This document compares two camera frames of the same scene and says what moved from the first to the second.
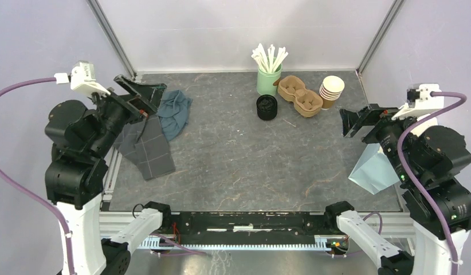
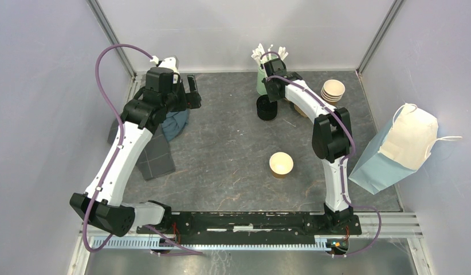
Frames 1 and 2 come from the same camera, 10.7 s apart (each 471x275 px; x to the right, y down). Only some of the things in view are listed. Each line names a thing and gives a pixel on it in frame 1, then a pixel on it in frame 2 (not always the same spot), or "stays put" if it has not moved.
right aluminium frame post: x=387 y=23 stays put
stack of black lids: x=267 y=107 stays put
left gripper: x=149 y=97 to x=190 y=100
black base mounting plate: x=244 y=227 stays put
